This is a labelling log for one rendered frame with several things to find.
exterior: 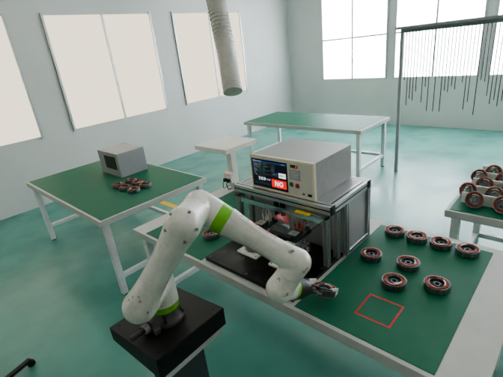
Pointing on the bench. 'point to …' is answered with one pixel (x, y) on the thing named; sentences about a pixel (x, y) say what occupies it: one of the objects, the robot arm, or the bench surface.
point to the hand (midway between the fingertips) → (324, 286)
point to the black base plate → (231, 260)
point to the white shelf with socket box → (227, 142)
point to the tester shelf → (358, 185)
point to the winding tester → (308, 166)
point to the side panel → (357, 221)
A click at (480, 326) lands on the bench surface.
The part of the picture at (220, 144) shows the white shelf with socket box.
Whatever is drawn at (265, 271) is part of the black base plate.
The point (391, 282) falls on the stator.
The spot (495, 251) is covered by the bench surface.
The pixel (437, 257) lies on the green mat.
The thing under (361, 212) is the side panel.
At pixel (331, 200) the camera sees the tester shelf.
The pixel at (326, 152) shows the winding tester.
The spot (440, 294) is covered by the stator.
